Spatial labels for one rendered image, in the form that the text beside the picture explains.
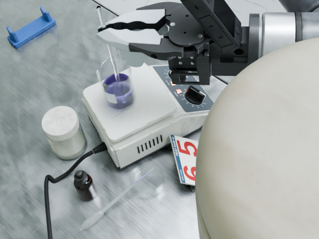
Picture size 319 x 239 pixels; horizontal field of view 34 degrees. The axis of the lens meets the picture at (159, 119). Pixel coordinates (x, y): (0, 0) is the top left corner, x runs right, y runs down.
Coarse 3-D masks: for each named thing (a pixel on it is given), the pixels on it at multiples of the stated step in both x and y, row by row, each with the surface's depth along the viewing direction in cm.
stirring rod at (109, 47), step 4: (96, 8) 66; (100, 8) 66; (100, 12) 66; (100, 16) 67; (100, 20) 68; (104, 24) 68; (104, 28) 69; (108, 48) 72; (112, 52) 73; (112, 56) 73; (112, 60) 74; (112, 64) 75; (116, 68) 76; (116, 72) 76; (116, 76) 77; (116, 80) 78; (120, 80) 78
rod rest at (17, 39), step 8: (40, 8) 106; (48, 16) 106; (32, 24) 107; (40, 24) 107; (48, 24) 107; (16, 32) 106; (24, 32) 106; (32, 32) 106; (40, 32) 106; (16, 40) 104; (24, 40) 105
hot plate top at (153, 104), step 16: (144, 64) 88; (144, 80) 86; (96, 96) 85; (144, 96) 84; (160, 96) 83; (96, 112) 83; (112, 112) 83; (128, 112) 82; (144, 112) 82; (160, 112) 82; (112, 128) 81; (128, 128) 81; (144, 128) 81
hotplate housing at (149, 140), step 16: (160, 80) 88; (176, 112) 84; (192, 112) 85; (96, 128) 87; (160, 128) 83; (176, 128) 85; (192, 128) 87; (112, 144) 81; (128, 144) 82; (144, 144) 83; (160, 144) 86; (128, 160) 85
